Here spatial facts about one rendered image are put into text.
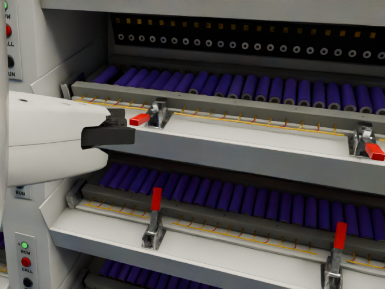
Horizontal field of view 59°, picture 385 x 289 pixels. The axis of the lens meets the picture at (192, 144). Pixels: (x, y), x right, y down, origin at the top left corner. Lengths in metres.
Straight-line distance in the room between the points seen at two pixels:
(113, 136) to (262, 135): 0.25
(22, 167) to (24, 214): 0.45
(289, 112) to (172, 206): 0.25
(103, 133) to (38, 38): 0.32
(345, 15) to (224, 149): 0.21
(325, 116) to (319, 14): 0.13
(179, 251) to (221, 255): 0.07
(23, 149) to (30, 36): 0.37
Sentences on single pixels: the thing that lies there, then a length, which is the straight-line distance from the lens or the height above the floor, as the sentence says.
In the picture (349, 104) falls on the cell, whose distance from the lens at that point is 0.51.
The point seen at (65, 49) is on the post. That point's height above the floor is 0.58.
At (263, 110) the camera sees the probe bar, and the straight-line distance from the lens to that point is 0.47.
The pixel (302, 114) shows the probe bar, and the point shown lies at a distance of 0.47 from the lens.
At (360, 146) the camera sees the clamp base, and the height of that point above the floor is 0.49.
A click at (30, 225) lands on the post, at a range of 0.65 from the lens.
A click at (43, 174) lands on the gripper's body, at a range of 0.21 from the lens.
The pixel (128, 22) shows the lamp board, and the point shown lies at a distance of 0.64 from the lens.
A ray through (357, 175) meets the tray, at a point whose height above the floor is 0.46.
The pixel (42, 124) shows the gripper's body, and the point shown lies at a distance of 0.20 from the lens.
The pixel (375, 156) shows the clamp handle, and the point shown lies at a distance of 0.38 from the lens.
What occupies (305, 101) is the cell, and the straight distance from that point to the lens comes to 0.51.
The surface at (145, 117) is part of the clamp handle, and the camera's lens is 0.43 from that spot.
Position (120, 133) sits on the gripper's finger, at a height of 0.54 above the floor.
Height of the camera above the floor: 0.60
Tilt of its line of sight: 17 degrees down
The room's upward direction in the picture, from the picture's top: 4 degrees clockwise
